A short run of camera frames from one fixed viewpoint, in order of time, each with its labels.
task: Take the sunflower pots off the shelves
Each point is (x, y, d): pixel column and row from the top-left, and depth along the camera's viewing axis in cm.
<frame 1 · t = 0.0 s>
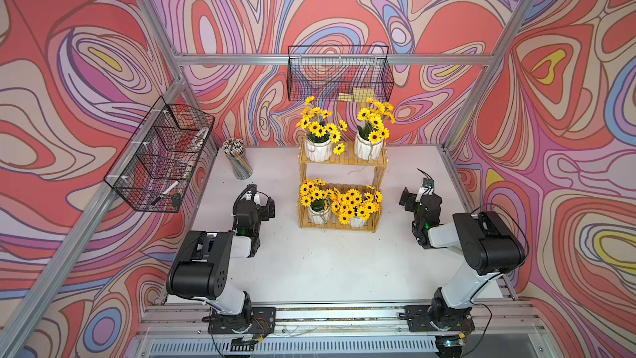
left hand: (260, 198, 94), fingers open
right hand: (418, 194, 96), fingers open
wooden two-tier shelf: (343, 155, 82), point 29 cm above the table
bottom left sunflower pot: (316, 197, 83), point 18 cm above the table
bottom right sunflower pot: (355, 208, 83), point 16 cm above the table

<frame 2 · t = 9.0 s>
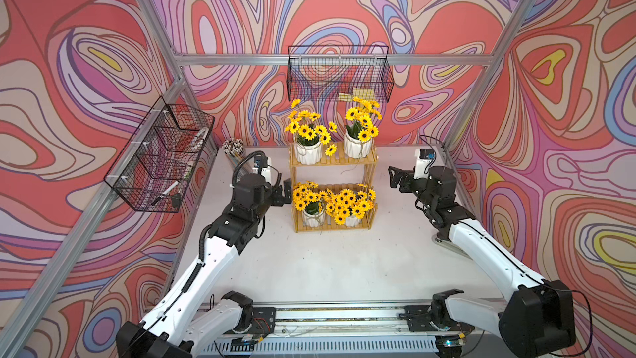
left hand: (280, 179, 75), fingers open
right hand: (401, 173, 82), fingers open
the named things where they were.

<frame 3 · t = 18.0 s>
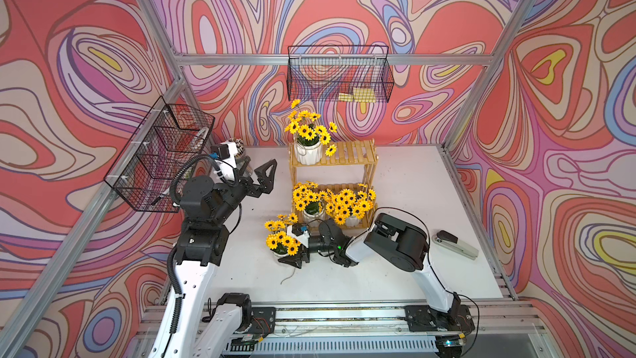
left hand: (265, 161, 63), fingers open
right hand: (282, 251, 85), fingers open
the named things where they were.

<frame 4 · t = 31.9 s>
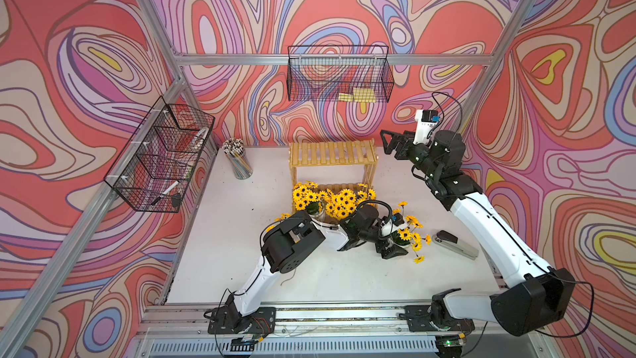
left hand: (406, 243, 83), fingers open
right hand: (391, 138, 73), fingers open
top left sunflower pot: (405, 237, 79), point 14 cm above the table
the other named things where they were.

